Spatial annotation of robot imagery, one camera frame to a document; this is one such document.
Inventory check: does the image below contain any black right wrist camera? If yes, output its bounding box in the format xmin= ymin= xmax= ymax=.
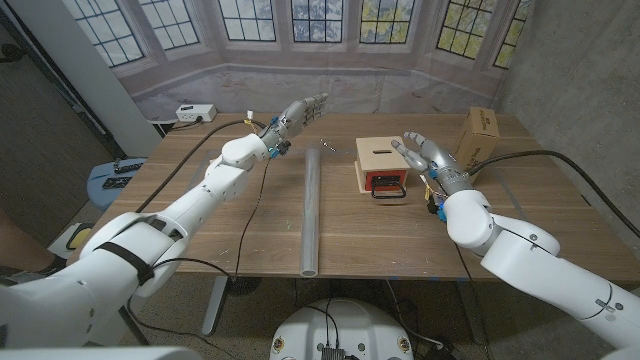
xmin=427 ymin=194 xmax=449 ymax=224

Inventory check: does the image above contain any white table leg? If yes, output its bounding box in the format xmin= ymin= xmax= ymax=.
xmin=201 ymin=275 xmax=230 ymax=336

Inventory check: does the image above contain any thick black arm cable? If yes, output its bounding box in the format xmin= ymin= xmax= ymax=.
xmin=467 ymin=149 xmax=640 ymax=239
xmin=134 ymin=118 xmax=267 ymax=214

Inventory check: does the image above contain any printed window backdrop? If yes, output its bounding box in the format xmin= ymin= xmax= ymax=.
xmin=62 ymin=0 xmax=534 ymax=121

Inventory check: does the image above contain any wooden drawer red front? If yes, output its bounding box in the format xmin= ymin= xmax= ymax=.
xmin=363 ymin=169 xmax=408 ymax=200

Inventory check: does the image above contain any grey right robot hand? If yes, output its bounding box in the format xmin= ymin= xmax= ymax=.
xmin=390 ymin=131 xmax=474 ymax=196

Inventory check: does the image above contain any white yellow floor device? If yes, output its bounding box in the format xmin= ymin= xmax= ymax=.
xmin=47 ymin=222 xmax=94 ymax=259

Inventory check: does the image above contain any grey metal tube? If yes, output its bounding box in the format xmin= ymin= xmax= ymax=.
xmin=299 ymin=147 xmax=322 ymax=278

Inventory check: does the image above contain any cardboard packing box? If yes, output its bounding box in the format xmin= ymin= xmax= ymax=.
xmin=453 ymin=106 xmax=501 ymax=176

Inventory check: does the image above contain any wooden box with slot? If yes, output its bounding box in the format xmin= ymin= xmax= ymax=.
xmin=354 ymin=135 xmax=412 ymax=194

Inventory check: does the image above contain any white floor cable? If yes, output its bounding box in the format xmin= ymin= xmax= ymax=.
xmin=384 ymin=279 xmax=445 ymax=350

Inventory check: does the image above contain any blue round stool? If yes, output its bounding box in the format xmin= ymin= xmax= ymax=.
xmin=86 ymin=157 xmax=149 ymax=212

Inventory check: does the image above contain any flat black device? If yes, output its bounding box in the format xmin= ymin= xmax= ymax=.
xmin=102 ymin=175 xmax=134 ymax=190

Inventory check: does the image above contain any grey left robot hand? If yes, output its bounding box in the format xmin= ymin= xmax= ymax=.
xmin=257 ymin=92 xmax=330 ymax=151

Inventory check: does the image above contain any long black remote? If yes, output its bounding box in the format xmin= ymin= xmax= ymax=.
xmin=113 ymin=158 xmax=146 ymax=174

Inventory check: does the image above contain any black round floor base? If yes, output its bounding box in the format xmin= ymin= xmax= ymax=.
xmin=227 ymin=276 xmax=262 ymax=297

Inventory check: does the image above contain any white power strip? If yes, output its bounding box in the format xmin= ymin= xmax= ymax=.
xmin=175 ymin=103 xmax=218 ymax=124

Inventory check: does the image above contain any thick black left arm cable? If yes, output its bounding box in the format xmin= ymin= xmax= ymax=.
xmin=134 ymin=118 xmax=267 ymax=214

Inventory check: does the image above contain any thin black floor cable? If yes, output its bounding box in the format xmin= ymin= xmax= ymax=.
xmin=127 ymin=294 xmax=221 ymax=349

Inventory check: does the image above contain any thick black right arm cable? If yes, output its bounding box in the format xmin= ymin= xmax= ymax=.
xmin=467 ymin=149 xmax=640 ymax=239

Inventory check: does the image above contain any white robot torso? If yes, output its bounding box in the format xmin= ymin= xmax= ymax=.
xmin=269 ymin=298 xmax=415 ymax=360

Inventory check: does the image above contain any grey table leg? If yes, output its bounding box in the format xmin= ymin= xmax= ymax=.
xmin=457 ymin=279 xmax=486 ymax=346

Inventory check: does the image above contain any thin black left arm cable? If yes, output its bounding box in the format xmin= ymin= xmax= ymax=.
xmin=149 ymin=157 xmax=272 ymax=281

